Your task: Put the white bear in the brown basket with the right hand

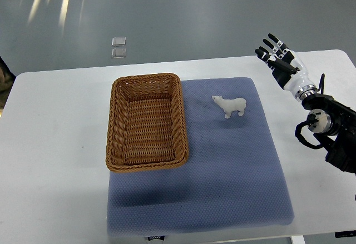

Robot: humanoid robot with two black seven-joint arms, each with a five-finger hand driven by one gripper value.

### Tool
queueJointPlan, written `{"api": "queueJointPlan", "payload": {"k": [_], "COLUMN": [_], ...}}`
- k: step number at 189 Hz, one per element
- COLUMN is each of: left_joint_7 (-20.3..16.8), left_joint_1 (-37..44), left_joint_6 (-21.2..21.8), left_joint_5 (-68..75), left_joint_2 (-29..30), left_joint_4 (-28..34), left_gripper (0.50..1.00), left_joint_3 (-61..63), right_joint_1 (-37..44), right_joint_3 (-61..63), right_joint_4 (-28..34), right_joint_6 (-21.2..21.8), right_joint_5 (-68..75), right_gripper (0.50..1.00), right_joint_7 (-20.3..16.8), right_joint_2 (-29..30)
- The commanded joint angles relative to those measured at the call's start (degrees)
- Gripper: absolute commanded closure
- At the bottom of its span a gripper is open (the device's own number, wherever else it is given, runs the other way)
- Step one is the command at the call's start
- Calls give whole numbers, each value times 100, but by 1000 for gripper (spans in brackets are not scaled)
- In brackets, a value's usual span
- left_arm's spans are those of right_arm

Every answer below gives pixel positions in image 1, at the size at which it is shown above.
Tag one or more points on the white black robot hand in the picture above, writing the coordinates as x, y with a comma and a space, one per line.
287, 68

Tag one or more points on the white bear figurine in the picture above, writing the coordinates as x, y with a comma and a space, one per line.
230, 105

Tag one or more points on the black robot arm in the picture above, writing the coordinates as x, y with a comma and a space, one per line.
333, 126

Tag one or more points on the brown wicker basket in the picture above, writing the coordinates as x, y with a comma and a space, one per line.
146, 124

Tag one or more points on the blue textured mat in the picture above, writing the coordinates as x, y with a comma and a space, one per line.
233, 177

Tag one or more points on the lower floor plate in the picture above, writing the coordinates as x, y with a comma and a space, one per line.
119, 52

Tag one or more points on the floor plate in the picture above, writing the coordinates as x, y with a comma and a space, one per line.
119, 52
119, 41

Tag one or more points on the upper floor plate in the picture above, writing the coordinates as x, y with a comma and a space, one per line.
119, 41

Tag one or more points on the black table control panel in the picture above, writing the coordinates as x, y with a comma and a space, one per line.
345, 234

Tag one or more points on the dark object at left edge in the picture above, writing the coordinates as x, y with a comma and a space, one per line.
7, 82

